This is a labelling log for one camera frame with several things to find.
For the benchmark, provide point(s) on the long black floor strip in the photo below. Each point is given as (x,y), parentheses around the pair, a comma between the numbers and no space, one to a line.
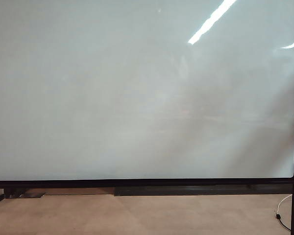
(186,191)

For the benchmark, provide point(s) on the white glass whiteboard black frame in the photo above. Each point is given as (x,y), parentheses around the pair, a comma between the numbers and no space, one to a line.
(112,98)

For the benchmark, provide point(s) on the black whiteboard stand base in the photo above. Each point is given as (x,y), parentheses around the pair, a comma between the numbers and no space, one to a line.
(11,193)

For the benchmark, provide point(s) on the flat grey metal floor plate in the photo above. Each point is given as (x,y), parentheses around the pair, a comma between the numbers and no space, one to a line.
(33,195)

